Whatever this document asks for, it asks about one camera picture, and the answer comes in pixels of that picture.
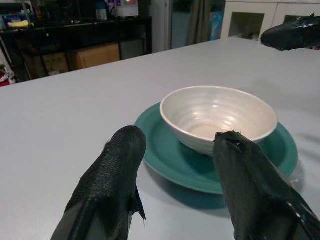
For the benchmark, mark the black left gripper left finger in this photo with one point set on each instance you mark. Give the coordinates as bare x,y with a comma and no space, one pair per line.
112,165

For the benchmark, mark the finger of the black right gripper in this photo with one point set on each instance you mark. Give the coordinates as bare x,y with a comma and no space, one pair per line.
295,35

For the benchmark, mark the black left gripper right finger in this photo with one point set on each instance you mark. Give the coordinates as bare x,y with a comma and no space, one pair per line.
250,190

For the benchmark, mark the white glass-door cabinet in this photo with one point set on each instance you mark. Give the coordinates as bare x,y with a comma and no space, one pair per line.
272,10

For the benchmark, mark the teal ceramic plate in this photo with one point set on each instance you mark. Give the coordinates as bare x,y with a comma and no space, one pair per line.
160,150

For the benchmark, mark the white ceramic bowl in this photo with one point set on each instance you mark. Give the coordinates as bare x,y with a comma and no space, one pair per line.
200,112

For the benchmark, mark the olive green curtain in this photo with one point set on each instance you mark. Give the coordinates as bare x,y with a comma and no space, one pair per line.
198,22

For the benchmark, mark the large brown cardboard box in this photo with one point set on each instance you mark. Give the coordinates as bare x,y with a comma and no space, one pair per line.
95,56

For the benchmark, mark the small brown cardboard box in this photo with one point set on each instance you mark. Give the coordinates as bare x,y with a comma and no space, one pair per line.
53,63

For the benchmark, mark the red cloth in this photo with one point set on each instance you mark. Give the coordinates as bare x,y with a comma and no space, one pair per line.
5,77

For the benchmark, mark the black shelf unit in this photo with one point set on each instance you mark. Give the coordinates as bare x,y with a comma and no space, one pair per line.
75,30

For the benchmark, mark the blue and white container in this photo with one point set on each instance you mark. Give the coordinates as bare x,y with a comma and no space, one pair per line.
101,12

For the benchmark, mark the white countertop appliance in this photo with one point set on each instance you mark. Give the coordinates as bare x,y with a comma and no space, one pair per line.
127,10

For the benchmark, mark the yellow cloth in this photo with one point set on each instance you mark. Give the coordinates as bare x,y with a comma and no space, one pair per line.
18,24

